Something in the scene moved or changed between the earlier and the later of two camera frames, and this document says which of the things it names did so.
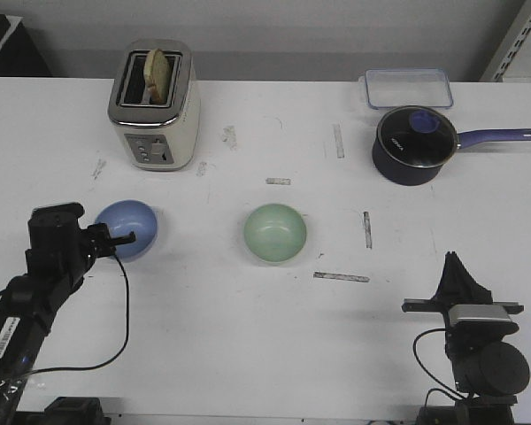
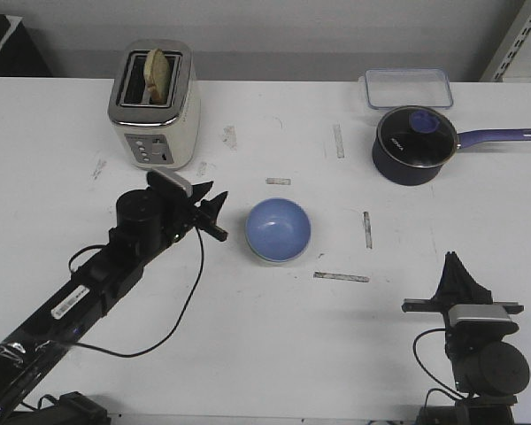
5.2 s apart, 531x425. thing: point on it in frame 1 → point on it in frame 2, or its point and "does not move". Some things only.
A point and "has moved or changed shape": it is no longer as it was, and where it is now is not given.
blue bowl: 125,216 has moved or changed shape
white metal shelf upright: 528,15 does not move
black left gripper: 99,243 → 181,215
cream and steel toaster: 160,136 does not move
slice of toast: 157,76 does not move
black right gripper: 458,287 does not move
